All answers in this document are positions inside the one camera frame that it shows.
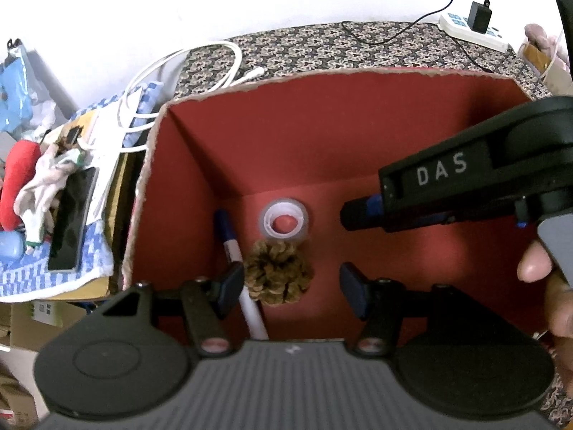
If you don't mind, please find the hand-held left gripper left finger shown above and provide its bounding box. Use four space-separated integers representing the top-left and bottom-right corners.
101 262 245 360

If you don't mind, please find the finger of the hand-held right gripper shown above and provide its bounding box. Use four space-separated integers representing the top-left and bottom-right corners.
340 194 385 232

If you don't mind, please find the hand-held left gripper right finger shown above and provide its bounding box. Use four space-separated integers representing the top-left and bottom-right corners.
339 262 486 360

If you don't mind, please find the blue white marker pen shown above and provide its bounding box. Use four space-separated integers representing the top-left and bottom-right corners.
214 209 270 341

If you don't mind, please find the brown pine cone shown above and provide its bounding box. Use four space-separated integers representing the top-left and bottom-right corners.
244 239 315 306

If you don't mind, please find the clear tape roll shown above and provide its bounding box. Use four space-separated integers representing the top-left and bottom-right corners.
259 197 310 240

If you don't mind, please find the red cardboard box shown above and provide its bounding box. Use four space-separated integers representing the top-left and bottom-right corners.
119 65 556 354

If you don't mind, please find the person's right hand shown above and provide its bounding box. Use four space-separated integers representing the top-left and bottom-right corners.
517 239 573 368

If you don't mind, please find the small tan box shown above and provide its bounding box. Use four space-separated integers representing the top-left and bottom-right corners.
519 40 573 97

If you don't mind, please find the blue checkered towel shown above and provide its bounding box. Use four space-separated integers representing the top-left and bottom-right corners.
0 81 164 298

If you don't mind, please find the pink plush toy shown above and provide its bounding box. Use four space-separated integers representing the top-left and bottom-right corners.
524 23 571 72

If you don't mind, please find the white power strip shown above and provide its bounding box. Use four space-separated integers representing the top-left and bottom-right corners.
438 13 511 52

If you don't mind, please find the black power adapter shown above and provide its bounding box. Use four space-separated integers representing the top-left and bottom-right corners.
466 1 493 34

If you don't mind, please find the black smartphone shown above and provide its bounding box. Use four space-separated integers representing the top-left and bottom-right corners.
47 167 99 273

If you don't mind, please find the brown cardboard carton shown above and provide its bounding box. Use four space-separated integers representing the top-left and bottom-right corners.
0 300 90 354

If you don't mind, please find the white crumpled cloth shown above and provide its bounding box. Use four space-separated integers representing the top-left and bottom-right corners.
13 145 90 252

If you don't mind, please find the blue oval case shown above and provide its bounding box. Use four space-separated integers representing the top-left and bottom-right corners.
0 229 25 261

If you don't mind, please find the red plush toy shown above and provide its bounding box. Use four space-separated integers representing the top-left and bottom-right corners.
0 140 44 229

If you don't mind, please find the blue plastic bag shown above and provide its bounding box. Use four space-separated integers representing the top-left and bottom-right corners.
0 38 40 135

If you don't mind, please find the white cable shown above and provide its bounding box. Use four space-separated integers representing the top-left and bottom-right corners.
87 41 265 151

